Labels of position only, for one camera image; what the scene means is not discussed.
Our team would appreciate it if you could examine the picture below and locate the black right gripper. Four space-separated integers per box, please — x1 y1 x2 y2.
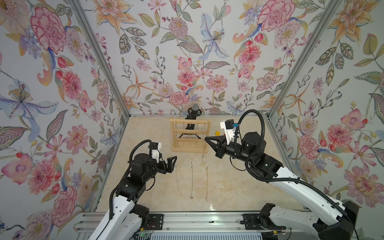
207 137 256 168

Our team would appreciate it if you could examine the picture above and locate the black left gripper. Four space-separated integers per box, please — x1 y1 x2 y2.
141 154 178 183

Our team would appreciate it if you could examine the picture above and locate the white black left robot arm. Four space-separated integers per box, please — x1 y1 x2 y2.
89 140 178 240

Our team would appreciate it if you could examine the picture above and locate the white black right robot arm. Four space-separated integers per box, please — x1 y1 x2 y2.
205 110 360 240

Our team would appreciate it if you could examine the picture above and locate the wooden jewelry display stand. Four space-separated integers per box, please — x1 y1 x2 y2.
170 118 211 154

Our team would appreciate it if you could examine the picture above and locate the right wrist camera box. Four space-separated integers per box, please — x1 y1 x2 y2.
220 119 238 145

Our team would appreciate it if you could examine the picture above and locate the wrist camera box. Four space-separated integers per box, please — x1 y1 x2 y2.
149 142 162 164
220 119 238 145

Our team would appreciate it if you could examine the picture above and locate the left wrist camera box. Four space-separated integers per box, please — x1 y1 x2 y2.
149 142 162 164

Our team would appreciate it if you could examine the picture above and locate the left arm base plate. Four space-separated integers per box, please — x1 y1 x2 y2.
140 214 164 231

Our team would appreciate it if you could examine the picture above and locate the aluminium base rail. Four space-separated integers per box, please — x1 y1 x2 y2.
71 210 331 240

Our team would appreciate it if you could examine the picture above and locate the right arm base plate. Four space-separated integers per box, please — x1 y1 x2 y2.
242 214 271 230

